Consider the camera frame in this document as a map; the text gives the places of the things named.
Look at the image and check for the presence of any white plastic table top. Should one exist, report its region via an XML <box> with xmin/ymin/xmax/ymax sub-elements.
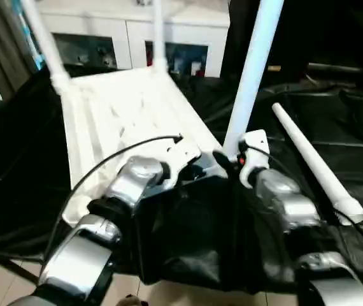
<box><xmin>57</xmin><ymin>66</ymin><xmax>231</xmax><ymax>228</ymax></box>

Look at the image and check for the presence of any white plastic table leg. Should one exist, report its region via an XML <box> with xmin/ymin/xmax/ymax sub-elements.
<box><xmin>271</xmin><ymin>103</ymin><xmax>363</xmax><ymax>226</ymax></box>
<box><xmin>150</xmin><ymin>0</ymin><xmax>169</xmax><ymax>73</ymax></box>
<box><xmin>222</xmin><ymin>0</ymin><xmax>285</xmax><ymax>157</ymax></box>
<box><xmin>18</xmin><ymin>0</ymin><xmax>72</xmax><ymax>94</ymax></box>

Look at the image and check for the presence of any white glass-door cabinet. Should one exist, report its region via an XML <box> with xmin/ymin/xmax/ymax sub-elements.
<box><xmin>36</xmin><ymin>0</ymin><xmax>231</xmax><ymax>77</ymax></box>

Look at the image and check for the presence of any black table mat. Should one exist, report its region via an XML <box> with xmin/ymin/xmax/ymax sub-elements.
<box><xmin>0</xmin><ymin>61</ymin><xmax>363</xmax><ymax>297</ymax></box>

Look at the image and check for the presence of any teal plastic object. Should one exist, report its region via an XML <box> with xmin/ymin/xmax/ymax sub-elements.
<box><xmin>13</xmin><ymin>0</ymin><xmax>46</xmax><ymax>71</ymax></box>

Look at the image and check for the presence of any grey curtain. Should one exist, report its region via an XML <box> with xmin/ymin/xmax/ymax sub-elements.
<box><xmin>0</xmin><ymin>0</ymin><xmax>39</xmax><ymax>98</ymax></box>

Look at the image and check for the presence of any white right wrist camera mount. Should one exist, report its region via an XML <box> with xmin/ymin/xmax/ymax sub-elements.
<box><xmin>236</xmin><ymin>129</ymin><xmax>272</xmax><ymax>188</ymax></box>

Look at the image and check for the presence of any black metal table frame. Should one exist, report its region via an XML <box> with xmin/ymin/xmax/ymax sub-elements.
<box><xmin>0</xmin><ymin>254</ymin><xmax>39</xmax><ymax>285</ymax></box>

